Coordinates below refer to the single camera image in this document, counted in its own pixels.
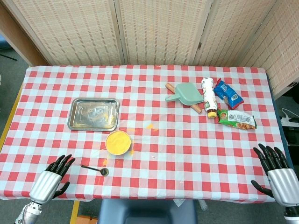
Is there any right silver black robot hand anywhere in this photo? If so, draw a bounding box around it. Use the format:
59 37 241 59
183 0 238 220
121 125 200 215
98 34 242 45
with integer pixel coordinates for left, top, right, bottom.
250 143 299 208

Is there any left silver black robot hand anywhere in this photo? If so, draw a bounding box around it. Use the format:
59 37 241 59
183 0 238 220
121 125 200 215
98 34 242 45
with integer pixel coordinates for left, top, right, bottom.
29 154 76 205

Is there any black spoon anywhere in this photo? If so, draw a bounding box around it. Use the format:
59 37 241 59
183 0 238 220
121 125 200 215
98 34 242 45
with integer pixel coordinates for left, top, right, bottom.
81 164 109 176

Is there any blue robot base seat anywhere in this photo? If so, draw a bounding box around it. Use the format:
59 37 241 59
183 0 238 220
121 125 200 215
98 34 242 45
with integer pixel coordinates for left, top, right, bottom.
97 198 198 224

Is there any yellow bowl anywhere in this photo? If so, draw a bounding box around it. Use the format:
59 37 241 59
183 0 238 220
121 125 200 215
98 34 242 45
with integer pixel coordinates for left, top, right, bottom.
105 130 132 156

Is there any rectangular metal tray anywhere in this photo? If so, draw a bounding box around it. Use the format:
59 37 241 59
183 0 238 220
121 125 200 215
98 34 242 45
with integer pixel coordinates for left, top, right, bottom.
67 98 121 132

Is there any orange box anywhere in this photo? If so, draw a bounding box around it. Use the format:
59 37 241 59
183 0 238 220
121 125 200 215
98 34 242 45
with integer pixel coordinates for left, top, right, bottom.
76 215 99 224

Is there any white power strip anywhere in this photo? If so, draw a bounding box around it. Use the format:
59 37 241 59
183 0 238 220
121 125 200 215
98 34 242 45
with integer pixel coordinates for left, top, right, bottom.
280 116 299 127

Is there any green snack bag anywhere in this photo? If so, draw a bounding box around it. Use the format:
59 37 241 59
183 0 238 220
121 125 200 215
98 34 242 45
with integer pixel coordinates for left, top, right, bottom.
216 108 257 130

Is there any blue snack bag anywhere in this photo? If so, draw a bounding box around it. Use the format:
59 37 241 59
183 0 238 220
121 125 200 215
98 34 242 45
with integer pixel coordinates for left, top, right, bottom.
214 78 244 110

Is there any wooden rolling pin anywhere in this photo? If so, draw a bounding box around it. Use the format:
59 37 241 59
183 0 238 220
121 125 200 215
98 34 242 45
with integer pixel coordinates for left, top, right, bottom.
165 83 203 114

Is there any white bottle with yellow cap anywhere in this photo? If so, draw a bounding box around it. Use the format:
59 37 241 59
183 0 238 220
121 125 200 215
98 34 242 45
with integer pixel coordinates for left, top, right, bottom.
201 77 218 119

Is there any red white checkered tablecloth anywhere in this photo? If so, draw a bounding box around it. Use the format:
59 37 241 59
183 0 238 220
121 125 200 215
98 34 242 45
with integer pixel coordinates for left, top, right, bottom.
0 64 294 203

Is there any green plastic dustpan scoop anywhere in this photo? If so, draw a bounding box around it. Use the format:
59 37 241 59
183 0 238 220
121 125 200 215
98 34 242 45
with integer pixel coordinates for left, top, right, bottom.
164 82 204 106

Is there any woven folding screen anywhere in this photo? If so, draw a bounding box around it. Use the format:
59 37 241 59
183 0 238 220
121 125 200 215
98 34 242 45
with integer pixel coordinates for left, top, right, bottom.
2 0 299 98

